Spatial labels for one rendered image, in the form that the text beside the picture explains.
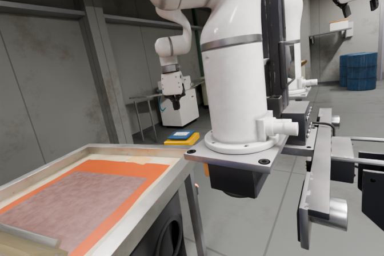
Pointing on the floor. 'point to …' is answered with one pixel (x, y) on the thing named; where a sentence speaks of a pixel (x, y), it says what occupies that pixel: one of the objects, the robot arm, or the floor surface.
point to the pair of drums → (358, 71)
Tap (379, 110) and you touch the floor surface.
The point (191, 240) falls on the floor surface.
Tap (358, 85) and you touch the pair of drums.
